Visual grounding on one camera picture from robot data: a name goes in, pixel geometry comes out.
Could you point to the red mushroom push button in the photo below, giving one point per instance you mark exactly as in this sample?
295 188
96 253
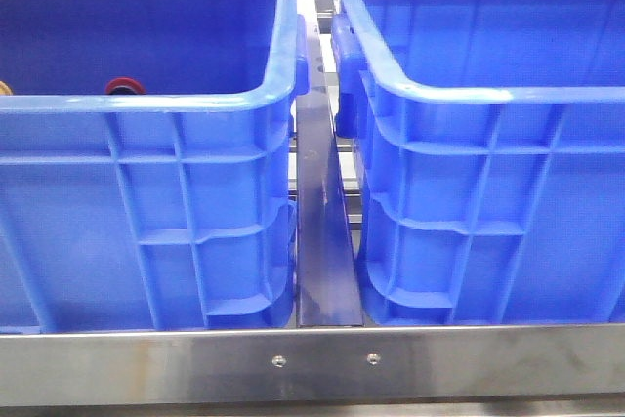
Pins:
124 86

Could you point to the yellow mushroom push button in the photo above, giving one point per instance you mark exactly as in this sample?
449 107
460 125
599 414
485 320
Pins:
5 89

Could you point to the steel divider bar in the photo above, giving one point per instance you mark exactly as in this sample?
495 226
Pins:
327 288

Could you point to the left blue plastic bin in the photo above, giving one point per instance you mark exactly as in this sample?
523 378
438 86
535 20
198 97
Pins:
162 211

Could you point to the blue plastic bin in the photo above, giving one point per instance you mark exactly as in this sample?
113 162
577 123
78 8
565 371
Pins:
162 211
490 137

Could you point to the right blue plastic bin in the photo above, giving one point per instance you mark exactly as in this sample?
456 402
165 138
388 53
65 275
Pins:
490 137

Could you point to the steel front rail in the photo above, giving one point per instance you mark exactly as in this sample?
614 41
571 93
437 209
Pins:
324 364

